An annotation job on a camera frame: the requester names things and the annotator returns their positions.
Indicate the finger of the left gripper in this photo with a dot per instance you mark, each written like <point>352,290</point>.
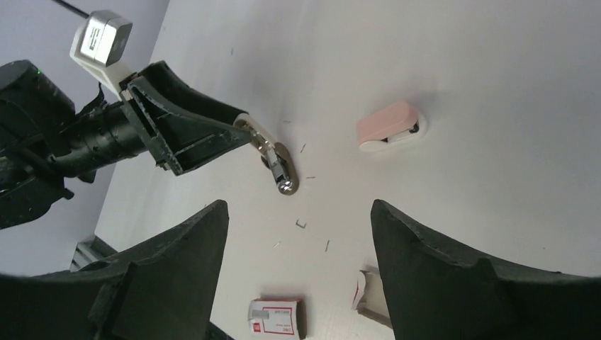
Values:
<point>182,128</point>

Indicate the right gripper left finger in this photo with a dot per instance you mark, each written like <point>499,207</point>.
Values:
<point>161,288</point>

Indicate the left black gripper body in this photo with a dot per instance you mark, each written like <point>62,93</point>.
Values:
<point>97,139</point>

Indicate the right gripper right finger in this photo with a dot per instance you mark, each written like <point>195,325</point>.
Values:
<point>439,288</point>

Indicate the metal stapler magazine piece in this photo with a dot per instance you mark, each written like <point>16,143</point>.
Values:
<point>275,155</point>

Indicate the red white staple box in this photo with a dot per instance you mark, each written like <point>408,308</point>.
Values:
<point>277,318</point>

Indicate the pink white mini stapler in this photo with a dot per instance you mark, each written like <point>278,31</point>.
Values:
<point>395,125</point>

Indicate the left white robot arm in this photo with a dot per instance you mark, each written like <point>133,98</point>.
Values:
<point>44,140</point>

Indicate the left aluminium frame rail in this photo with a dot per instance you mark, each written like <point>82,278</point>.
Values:
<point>89,251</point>

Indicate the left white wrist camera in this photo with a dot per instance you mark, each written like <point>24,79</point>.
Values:
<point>98,47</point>

